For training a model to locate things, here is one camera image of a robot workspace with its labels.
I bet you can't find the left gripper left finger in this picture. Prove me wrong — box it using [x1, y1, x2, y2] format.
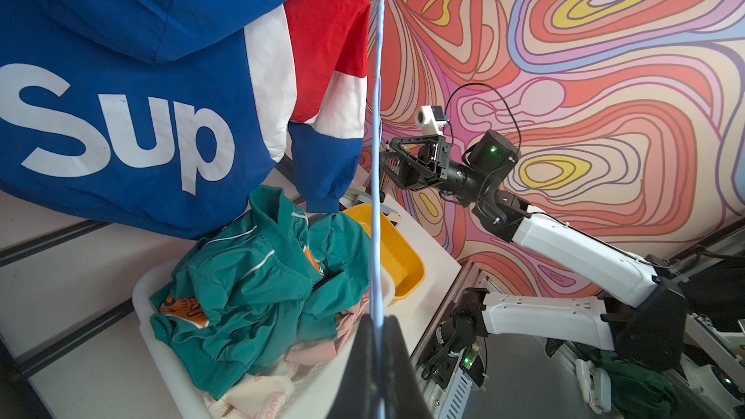
[327, 316, 378, 419]

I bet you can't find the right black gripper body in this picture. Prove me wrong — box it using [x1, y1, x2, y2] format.
[380, 134, 460, 191]

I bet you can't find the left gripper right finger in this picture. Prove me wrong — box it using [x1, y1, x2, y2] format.
[381, 316, 432, 419]

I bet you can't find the blue hanger of green jacket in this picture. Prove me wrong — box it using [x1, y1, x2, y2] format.
[370, 0, 386, 336]

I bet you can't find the pink printed jacket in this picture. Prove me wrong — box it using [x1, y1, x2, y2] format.
[202, 293, 370, 418]

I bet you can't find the green jacket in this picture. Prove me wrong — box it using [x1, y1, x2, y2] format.
[151, 186, 371, 398]

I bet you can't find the blue red white jacket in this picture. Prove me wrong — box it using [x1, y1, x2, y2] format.
[1, 0, 371, 239]

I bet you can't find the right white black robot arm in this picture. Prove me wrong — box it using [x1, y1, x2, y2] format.
[380, 130, 688, 379]

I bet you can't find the white perforated plastic basket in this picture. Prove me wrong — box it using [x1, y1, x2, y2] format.
[132, 258, 397, 419]

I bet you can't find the yellow plastic tray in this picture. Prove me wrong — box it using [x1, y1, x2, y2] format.
[380, 213, 426, 306]

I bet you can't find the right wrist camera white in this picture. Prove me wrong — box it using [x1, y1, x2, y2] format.
[414, 106, 447, 136]

